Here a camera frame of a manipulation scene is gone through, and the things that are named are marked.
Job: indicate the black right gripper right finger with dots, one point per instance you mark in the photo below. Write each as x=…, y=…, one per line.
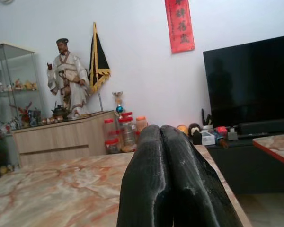
x=194, y=189

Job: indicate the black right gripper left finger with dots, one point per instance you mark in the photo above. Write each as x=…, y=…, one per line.
x=142, y=179

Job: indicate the tall red-lidded clear plastic jar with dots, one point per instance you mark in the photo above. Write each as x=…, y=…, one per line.
x=127, y=134

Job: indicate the small white box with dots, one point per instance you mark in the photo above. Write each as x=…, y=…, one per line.
x=207, y=138

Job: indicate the black low television cabinet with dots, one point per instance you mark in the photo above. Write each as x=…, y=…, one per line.
x=246, y=170

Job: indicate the orange-lidded plastic jar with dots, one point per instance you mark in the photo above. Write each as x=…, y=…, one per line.
x=141, y=124

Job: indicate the brown plush toy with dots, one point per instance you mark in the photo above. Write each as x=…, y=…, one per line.
x=194, y=128

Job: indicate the orange ball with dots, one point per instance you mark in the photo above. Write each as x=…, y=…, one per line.
x=182, y=129

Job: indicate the small red box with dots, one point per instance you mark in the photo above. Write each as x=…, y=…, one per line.
x=221, y=130

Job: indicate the small grey box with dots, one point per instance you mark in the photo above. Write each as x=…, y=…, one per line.
x=232, y=134

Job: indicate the black remote control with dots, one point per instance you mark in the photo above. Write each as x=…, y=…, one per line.
x=203, y=118

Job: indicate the gold trophy with blue ball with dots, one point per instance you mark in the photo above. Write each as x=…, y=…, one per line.
x=119, y=109

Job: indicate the large marble pattern folding table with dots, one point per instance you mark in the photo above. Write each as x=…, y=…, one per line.
x=49, y=189

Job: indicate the light wood sideboard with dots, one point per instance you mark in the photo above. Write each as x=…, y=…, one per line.
x=56, y=138

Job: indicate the black soundbar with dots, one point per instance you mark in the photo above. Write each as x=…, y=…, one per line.
x=265, y=126

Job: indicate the dark bronze teapot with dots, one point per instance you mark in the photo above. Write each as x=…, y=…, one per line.
x=59, y=112

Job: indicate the black flat television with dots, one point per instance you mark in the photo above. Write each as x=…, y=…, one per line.
x=251, y=82

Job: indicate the white robed figure statue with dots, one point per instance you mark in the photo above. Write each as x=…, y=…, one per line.
x=68, y=78

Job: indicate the black flag with yellow fringe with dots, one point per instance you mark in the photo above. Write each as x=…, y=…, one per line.
x=100, y=59

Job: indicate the red artificial flower arrangement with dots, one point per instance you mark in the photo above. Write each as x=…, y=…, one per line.
x=23, y=113

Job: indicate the red paper calligraphy scroll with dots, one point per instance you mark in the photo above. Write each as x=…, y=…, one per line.
x=180, y=28

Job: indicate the glass display cabinet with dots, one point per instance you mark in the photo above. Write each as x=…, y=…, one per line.
x=16, y=59

